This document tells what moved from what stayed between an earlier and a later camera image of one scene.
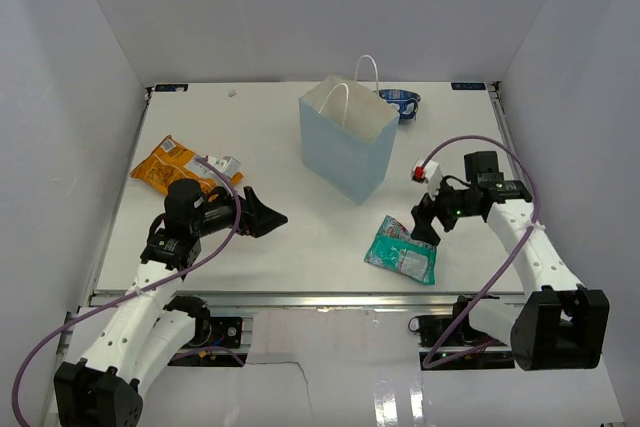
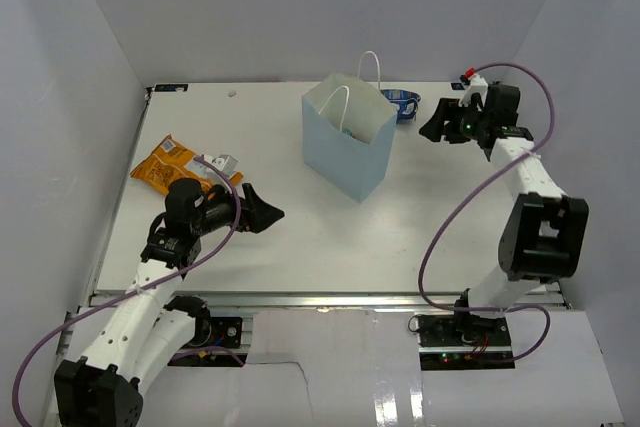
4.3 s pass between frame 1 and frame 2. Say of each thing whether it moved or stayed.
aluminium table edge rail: stayed
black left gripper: stayed
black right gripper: moved
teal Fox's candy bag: moved
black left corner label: stayed
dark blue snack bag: stayed
